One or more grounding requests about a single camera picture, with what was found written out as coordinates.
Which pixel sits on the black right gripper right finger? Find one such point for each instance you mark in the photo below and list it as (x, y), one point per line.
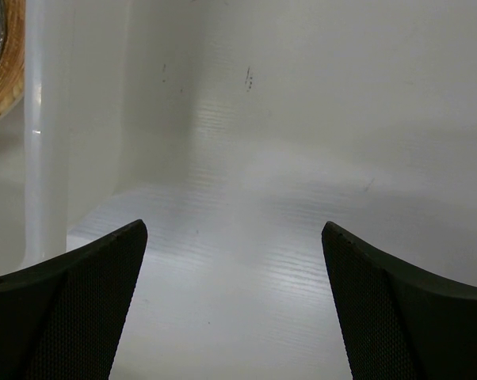
(399, 321)

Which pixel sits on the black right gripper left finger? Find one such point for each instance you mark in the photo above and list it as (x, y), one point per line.
(63, 318)

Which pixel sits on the woven bamboo basket tray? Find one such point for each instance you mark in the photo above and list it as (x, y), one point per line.
(12, 61)

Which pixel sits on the translucent plastic bin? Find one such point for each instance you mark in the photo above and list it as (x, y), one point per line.
(60, 144)

